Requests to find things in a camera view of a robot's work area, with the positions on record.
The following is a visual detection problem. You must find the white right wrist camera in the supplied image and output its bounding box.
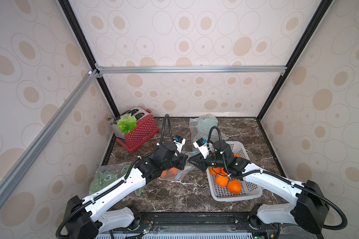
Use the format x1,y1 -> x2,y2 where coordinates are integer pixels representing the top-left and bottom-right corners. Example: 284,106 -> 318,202
193,137 -> 209,159

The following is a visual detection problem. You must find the orange fruit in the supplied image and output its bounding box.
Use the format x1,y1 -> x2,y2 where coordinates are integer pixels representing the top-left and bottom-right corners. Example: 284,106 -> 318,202
227,180 -> 242,195
208,167 -> 221,175
215,175 -> 229,187

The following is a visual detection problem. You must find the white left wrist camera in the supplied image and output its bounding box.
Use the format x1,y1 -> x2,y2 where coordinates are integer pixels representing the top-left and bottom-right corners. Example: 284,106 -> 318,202
174,135 -> 186,153

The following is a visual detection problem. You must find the aluminium rear cross bar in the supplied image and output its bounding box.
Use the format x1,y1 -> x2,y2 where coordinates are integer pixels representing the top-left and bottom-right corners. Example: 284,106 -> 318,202
98,65 -> 287,74

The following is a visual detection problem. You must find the black left corner post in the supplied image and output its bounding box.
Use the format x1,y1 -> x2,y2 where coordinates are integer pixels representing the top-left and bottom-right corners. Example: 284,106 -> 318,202
57,0 -> 120,117

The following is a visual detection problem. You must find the red polka-dot toaster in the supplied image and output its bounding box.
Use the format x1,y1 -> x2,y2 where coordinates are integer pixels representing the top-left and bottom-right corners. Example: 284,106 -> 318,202
108,107 -> 159,152

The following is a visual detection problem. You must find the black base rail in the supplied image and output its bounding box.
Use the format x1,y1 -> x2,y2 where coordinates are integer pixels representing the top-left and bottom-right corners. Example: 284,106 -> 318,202
112,212 -> 281,239

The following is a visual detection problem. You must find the white perforated plastic basket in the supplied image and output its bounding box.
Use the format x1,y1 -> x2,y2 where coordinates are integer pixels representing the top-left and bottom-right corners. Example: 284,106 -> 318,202
205,141 -> 263,202

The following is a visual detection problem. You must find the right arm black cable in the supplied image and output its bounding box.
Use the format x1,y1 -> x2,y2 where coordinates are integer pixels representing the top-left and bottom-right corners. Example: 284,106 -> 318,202
207,126 -> 348,231

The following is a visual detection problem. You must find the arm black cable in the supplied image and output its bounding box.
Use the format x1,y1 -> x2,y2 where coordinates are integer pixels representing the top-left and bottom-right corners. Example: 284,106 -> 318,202
207,126 -> 348,231
55,114 -> 176,239

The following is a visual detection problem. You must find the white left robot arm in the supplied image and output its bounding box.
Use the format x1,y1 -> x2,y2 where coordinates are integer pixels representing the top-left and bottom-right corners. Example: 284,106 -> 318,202
55,138 -> 188,239

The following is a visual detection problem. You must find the black corner frame post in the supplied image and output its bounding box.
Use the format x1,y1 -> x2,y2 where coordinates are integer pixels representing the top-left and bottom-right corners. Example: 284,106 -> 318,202
256,0 -> 333,123

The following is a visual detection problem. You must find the aluminium left side bar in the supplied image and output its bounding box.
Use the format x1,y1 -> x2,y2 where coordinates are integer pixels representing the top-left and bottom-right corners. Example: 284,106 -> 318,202
0,69 -> 99,210

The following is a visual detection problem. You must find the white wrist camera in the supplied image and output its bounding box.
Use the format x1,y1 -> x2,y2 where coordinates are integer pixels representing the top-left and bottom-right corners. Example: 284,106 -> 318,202
174,135 -> 186,153
193,137 -> 209,159

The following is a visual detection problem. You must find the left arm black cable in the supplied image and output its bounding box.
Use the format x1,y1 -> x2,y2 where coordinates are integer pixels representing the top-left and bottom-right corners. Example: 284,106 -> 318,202
55,114 -> 176,239

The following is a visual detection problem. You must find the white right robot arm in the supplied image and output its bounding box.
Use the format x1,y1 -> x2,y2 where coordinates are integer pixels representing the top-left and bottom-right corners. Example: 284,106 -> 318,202
189,138 -> 333,234

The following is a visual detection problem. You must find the green plastic lettuce leaf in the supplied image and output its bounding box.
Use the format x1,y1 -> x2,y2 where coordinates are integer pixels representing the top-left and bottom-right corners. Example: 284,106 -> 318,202
117,113 -> 137,133

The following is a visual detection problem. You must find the blue-seal zip-top bag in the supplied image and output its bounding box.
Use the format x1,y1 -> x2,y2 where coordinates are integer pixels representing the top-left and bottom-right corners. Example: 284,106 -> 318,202
160,150 -> 202,182

